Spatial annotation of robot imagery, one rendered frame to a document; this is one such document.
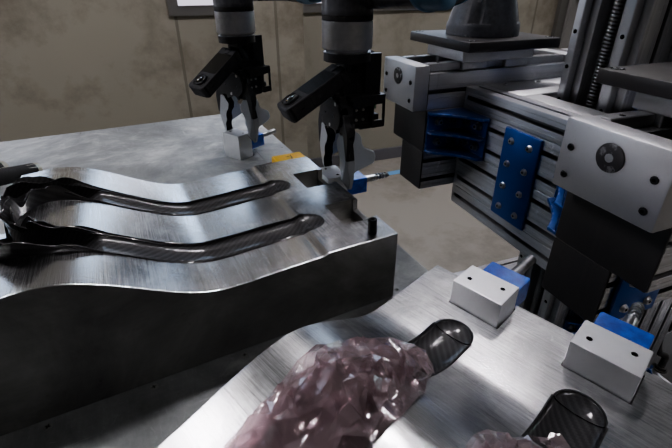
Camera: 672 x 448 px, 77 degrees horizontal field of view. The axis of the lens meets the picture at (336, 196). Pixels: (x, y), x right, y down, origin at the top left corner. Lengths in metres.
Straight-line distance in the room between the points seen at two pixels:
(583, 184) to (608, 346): 0.23
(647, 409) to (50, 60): 2.56
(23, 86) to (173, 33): 0.77
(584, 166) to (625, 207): 0.07
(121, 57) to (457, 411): 2.41
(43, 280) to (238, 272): 0.16
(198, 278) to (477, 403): 0.26
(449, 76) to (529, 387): 0.65
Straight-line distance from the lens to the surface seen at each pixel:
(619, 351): 0.42
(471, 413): 0.34
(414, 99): 0.88
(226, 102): 0.93
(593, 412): 0.40
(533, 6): 3.51
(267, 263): 0.44
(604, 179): 0.57
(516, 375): 0.40
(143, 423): 0.45
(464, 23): 0.96
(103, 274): 0.41
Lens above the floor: 1.14
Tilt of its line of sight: 27 degrees down
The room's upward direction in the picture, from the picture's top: straight up
